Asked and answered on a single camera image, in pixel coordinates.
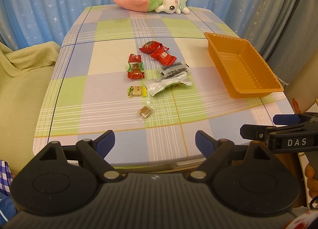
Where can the pink green bunny plush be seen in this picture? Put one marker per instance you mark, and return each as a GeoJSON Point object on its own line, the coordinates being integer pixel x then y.
{"type": "Point", "coordinates": [167, 6]}

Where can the silver foil snack pouch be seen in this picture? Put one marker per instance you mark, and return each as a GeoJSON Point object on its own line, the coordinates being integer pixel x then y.
{"type": "Point", "coordinates": [155, 86]}

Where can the orange plastic tray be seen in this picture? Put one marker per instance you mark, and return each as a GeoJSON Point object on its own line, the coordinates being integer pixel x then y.
{"type": "Point", "coordinates": [242, 69]}

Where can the red shiny candy pack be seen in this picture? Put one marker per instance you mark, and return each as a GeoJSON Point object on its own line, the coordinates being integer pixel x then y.
{"type": "Point", "coordinates": [150, 47]}

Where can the yellow green candy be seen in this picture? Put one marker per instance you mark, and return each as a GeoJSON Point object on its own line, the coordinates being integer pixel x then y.
{"type": "Point", "coordinates": [134, 91]}

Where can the plaid tablecloth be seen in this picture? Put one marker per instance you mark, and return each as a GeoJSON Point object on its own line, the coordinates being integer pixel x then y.
{"type": "Point", "coordinates": [149, 78]}

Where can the grey lace curtain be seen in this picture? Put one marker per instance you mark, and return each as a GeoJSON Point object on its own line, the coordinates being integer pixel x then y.
{"type": "Point", "coordinates": [293, 39]}

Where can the black seaweed snack packet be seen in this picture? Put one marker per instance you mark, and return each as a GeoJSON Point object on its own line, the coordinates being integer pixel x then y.
{"type": "Point", "coordinates": [174, 69]}

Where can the red foil candy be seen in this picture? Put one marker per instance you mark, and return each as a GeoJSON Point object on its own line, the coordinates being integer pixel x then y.
{"type": "Point", "coordinates": [135, 75]}

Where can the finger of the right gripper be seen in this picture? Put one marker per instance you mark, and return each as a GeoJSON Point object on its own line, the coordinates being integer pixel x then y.
{"type": "Point", "coordinates": [286, 119]}
{"type": "Point", "coordinates": [255, 132]}

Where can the small red candy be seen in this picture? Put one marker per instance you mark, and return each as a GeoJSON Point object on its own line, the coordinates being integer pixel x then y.
{"type": "Point", "coordinates": [134, 58]}

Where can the clear brown candy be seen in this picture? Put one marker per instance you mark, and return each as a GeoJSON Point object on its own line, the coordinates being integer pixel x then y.
{"type": "Point", "coordinates": [145, 112]}

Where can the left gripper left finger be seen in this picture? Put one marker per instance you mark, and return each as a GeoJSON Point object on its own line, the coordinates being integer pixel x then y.
{"type": "Point", "coordinates": [93, 153]}

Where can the red double-happiness candy pack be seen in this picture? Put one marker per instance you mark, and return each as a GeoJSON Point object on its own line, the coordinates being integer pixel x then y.
{"type": "Point", "coordinates": [163, 57]}

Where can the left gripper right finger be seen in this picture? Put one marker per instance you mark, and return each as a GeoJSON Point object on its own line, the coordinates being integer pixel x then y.
{"type": "Point", "coordinates": [216, 152]}

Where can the person's right hand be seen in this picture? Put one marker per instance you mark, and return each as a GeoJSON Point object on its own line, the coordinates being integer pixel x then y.
{"type": "Point", "coordinates": [312, 183]}

